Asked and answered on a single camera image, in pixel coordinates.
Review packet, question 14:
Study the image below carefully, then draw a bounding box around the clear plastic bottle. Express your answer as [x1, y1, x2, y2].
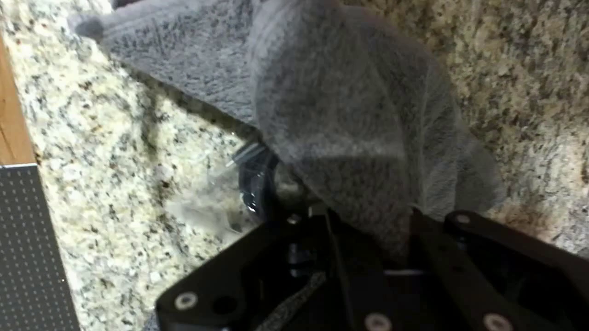
[230, 141, 279, 220]

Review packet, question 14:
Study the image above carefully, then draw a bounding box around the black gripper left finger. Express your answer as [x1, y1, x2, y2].
[154, 213, 394, 331]

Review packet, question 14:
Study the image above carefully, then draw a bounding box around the grey perforated panel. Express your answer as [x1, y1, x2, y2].
[0, 165, 81, 331]

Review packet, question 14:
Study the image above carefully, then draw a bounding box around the grey towel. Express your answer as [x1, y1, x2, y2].
[71, 0, 508, 265]

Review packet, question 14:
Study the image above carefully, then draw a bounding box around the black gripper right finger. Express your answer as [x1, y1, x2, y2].
[410, 209, 589, 331]

